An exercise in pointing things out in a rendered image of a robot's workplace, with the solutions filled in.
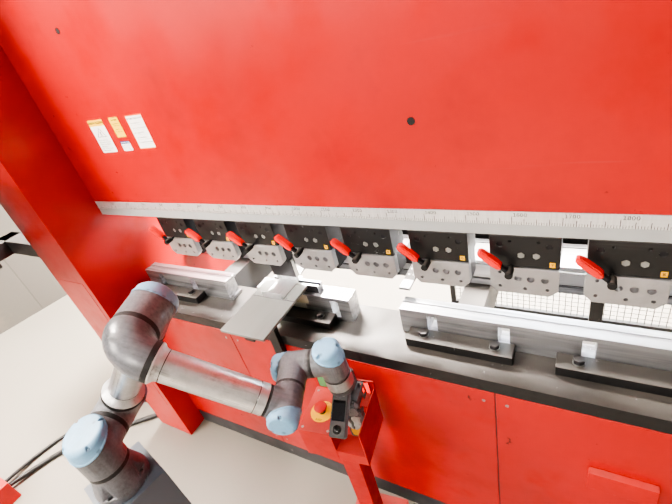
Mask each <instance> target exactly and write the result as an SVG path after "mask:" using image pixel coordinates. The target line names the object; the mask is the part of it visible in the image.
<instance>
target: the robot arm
mask: <svg viewBox="0 0 672 504"><path fill-rule="evenodd" d="M178 306H179V300H178V297H177V295H176V294H175V293H174V292H173V291H172V290H171V289H170V288H169V287H167V286H165V285H163V284H161V283H158V282H153V281H147V282H142V283H140V284H138V285H137V286H136V287H135V288H134V289H132V290H131V293H130V295H129V296H128V297H127V299H126V300H125V301H124V302H123V304H122V305H121V306H120V308H119V309H118V310H117V312H116V313H115V314H114V316H113V317H112V318H111V319H110V320H109V322H108V323H107V324H106V326H105V328H104V330H103V334H102V347H103V350H104V353H105V355H106V357H107V359H108V360H109V361H110V363H111V364H112V365H113V366H114V367H113V371H112V375H111V378H109V379H108V380H107V381H106V382H105V383H104V385H103V387H102V390H101V394H100V398H99V400H98V402H97V404H96V405H95V407H94V408H93V410H92V411H91V413H90V414H89V415H86V416H84V417H82V418H80V419H79V420H78V422H77V423H74V424H73V425H72V426H71V427H70V429H69V430H68V431H67V433H66V435H65V437H64V439H63V442H62V452H63V455H64V456H65V457H66V458H67V460H68V462H69V463H70V464H71V465H72V466H73V467H75V468H76V469H77V470H78V471H79V472H80V473H81V474H82V475H83V476H84V477H85V478H86V479H87V480H88V481H89V482H90V483H91V486H92V489H93V493H94V496H95V498H96V500H97V501H98V502H99V503H100V504H122V503H124V502H126V501H127V500H129V499H130V498H131V497H133V496H134V495H135V494H136V493H137V492H138V491H139V490H140V488H141V487H142V486H143V484H144V482H145V481H146V479H147V476H148V473H149V462H148V460H147V458H146V457H145V456H144V455H143V454H142V453H140V452H138V451H135V450H133V449H130V448H128V447H127V446H126V445H125V444H124V442H123V440H124V438H125V436H126V434H127V432H128V430H129V428H130V426H131V425H132V423H133V421H134V419H135V417H136V415H137V413H138V412H139V410H140V408H141V406H142V405H143V404H144V402H145V400H146V396H147V392H148V389H147V386H146V384H148V383H151V382H157V383H160V384H163V385H166V386H169V387H172V388H175V389H178V390H181V391H184V392H188V393H191V394H194V395H197V396H200V397H203V398H206V399H209V400H212V401H215V402H218V403H221V404H224V405H227V406H230V407H233V408H236V409H239V410H242V411H245V412H248V413H251V414H254V415H258V416H261V417H264V418H266V421H267V422H266V425H267V428H268V429H269V430H270V431H272V432H273V433H274V434H277V435H290V434H292V433H294V432H295V431H296V430H297V429H298V426H299V421H300V417H301V415H302V405H303V399H304V393H305V387H306V381H307V379H311V378H316V377H323V379H324V381H325V383H326V385H327V387H328V389H329V390H330V392H331V394H332V406H331V417H330V427H329V437H331V438H338V439H346V438H347V435H348V426H349V427H351V428H352V429H356V430H359V429H360V428H361V425H362V422H363V419H364V416H365V412H364V406H362V407H361V408H360V403H361V399H362V396H363V398H364V399H365V396H366V393H367V392H366V389H365V386H364V384H363V382H360V381H357V379H356V377H355V374H354V371H353V369H351V368H350V367H349V365H348V362H347V360H346V357H345V353H344V351H343V349H342V348H341V346H340V344H339V342H338V341H337V340H336V339H334V338H332V337H324V338H322V339H320V340H317V341H316V342H315V343H314V345H313V347H312V348H311V349H303V350H296V351H286V352H281V353H277V354H275V355H274V356H273V357H272V359H271V363H270V364H271V367H270V371H271V376H272V378H273V380H274V381H275V382H276V384H275V385H273V384H270V383H268V382H265V381H262V380H259V379H256V378H253V377H250V376H247V375H244V374H241V373H239V372H236V371H233V370H230V369H227V368H224V367H221V366H218V365H215V364H212V363H210V362H207V361H204V360H201V359H198V358H195V357H192V356H189V355H186V354H183V353H181V352H178V351H175V350H172V349H169V348H168V346H167V344H166V342H163V340H164V338H165V335H166V332H167V330H168V327H169V324H170V321H171V319H172V317H173V315H174V314H175V313H176V312H177V308H178ZM360 384H361V385H360ZM363 388H364V394H363V391H362V389H363Z"/></svg>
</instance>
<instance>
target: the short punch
mask: <svg viewBox="0 0 672 504"><path fill-rule="evenodd" d="M270 266H271V269H272V271H273V274H274V275H276V276H277V278H282V279H290V280H297V281H300V279H299V277H298V276H299V271H298V268H297V265H296V263H295V260H294V257H292V258H291V259H290V260H289V261H288V262H284V263H283V264H282V265H281V266H277V265H270Z"/></svg>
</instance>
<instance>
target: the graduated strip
mask: <svg viewBox="0 0 672 504"><path fill-rule="evenodd" d="M95 203H96V204H97V206H98V208H103V209H129V210H155V211H181V212H206V213H232V214H258V215H283V216H309V217H335V218H361V219H386V220H412V221H438V222H463V223H489V224H515V225H540V226H566V227H592V228H618V229H643V230H669V231H672V216H658V215H618V214H577V213H537V212H497V211H457V210H416V209H376V208H336V207H295V206H255V205H215V204H175V203H134V202H95Z"/></svg>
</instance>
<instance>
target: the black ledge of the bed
mask: <svg viewBox="0 0 672 504"><path fill-rule="evenodd" d="M238 287H239V288H240V289H242V292H241V293H240V294H239V295H238V296H237V297H236V298H235V299H234V300H230V299H224V298H219V297H213V296H206V297H205V298H204V299H203V300H202V301H201V302H200V303H199V304H197V303H192V302H187V301H182V300H179V306H178V308H177V312H176V313H175V314H174V315H173V317H172V318H175V319H179V320H183V321H188V322H192V323H196V324H200V325H205V326H209V327H213V328H218V329H221V328H222V327H223V326H224V325H225V324H226V323H227V322H228V321H229V320H230V319H231V317H232V316H233V315H234V314H235V313H236V312H237V311H238V310H239V309H240V308H241V307H242V306H243V304H244V303H245V302H246V301H247V300H248V299H249V298H250V297H251V296H252V295H253V294H254V293H255V292H256V290H257V288H251V287H245V286H238ZM360 308H361V311H360V313H359V315H358V316H357V318H356V320H355V321H354V322H351V321H346V320H340V319H338V321H337V322H336V324H335V325H334V327H333V328H332V330H328V329H323V328H318V327H313V326H308V325H303V324H298V323H293V322H288V321H283V320H281V322H280V323H279V324H278V325H277V328H278V331H279V333H280V336H281V338H282V340H283V343H284V344H286V345H291V346H295V347H299V348H303V349H311V348H312V347H313V345H314V343H315V342H316V341H317V340H320V339H322V338H324V337H332V338H334V339H336V340H337V341H338V342H339V344H340V346H341V348H342V349H343V351H344V353H345V357H346V359H351V360H355V361H359V362H363V363H368V364H372V365H376V366H381V367H385V368H389V369H393V370H398V371H402V372H406V373H411V374H415V375H419V376H423V377H428V378H432V379H436V380H441V381H445V382H449V383H454V384H458V385H462V386H466V387H471V388H475V389H479V390H484V391H488V392H492V393H496V394H501V395H505V396H509V397H514V398H518V399H522V400H526V401H531V402H535V403H539V404H544V405H548V406H552V407H556V408H561V409H565V410H569V411H574V412H578V413H582V414H586V415H591V416H595V417H599V418H604V419H608V420H612V421H617V422H621V423H625V424H629V425H634V426H638V427H642V428H647V429H651V430H655V431H659V432H664V433H668V434H672V398H671V397H666V396H661V395H656V394H651V393H646V392H641V391H636V390H631V389H626V388H621V387H616V386H611V385H606V384H601V383H596V382H591V381H586V380H580V379H575V378H570V377H565V376H560V375H556V374H555V364H556V358H551V357H545V356H540V355H534V354H528V353H523V352H517V351H515V356H514V361H513V365H512V366H510V365H505V364H500V363H495V362H490V361H485V360H479V359H474V358H469V357H464V356H459V355H454V354H449V353H444V352H439V351H434V350H429V349H424V348H419V347H414V346H409V345H406V340H405V338H406V336H407V334H408V332H407V331H403V327H402V322H401V317H400V312H399V310H393V309H386V308H380V307H373V306H367V305H360Z"/></svg>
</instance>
